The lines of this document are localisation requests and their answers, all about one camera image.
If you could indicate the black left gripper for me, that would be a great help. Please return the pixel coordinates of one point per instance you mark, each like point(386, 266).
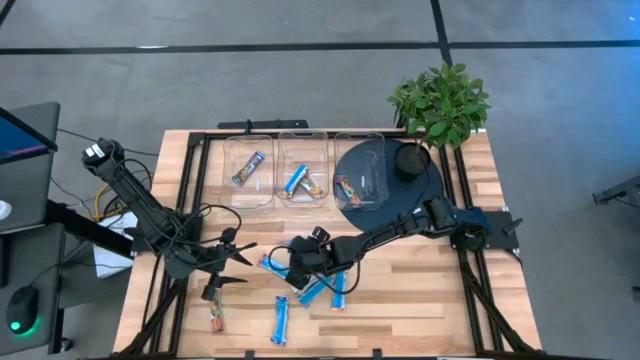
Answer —
point(197, 260)

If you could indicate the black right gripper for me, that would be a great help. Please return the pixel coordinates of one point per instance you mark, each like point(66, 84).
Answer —
point(320, 255)

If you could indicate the blue orange-trim granola bar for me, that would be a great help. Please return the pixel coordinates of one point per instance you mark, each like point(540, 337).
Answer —
point(339, 297)
point(296, 179)
point(314, 189)

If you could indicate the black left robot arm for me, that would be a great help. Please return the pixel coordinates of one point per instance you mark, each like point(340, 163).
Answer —
point(130, 190)

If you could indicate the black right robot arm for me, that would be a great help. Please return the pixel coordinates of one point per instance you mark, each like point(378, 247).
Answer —
point(390, 232)

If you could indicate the clear plastic bin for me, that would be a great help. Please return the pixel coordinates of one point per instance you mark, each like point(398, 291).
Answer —
point(315, 150)
point(260, 195)
point(360, 150)

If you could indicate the dark round mat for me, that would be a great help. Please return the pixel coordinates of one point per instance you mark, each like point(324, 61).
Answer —
point(395, 210)

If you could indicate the white box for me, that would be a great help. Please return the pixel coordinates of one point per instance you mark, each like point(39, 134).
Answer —
point(110, 262)

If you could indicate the black support beam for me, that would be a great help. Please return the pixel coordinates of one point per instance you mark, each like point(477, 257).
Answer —
point(85, 227)

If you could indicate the black plant pot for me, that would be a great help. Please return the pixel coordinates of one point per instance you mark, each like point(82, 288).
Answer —
point(411, 162)

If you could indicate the dark grey desk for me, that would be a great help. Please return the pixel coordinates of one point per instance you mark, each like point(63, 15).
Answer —
point(45, 260)

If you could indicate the black computer mouse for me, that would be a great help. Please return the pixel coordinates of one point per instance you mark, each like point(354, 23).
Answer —
point(22, 305)

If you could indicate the green leafy plant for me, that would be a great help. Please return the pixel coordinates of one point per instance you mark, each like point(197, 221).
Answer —
point(442, 105)

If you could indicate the small white object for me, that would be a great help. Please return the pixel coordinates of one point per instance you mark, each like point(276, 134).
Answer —
point(4, 210)

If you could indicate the laptop with blue screen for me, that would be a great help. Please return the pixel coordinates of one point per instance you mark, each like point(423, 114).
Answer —
point(20, 140)

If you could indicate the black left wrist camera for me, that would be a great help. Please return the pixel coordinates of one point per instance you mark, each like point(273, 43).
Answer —
point(228, 235)

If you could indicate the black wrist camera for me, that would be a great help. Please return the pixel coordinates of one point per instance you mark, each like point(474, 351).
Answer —
point(228, 235)
point(320, 233)

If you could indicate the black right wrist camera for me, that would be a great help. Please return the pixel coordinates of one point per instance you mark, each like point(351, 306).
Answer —
point(320, 233)

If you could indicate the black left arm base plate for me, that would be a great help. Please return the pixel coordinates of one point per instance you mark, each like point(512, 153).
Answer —
point(140, 240)

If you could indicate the black aluminium table frame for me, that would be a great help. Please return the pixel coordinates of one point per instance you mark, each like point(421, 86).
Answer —
point(204, 170)

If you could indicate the black bracket bar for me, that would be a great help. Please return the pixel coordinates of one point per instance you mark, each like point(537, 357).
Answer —
point(270, 124)

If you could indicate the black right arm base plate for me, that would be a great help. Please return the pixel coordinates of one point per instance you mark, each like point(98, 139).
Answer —
point(500, 227)

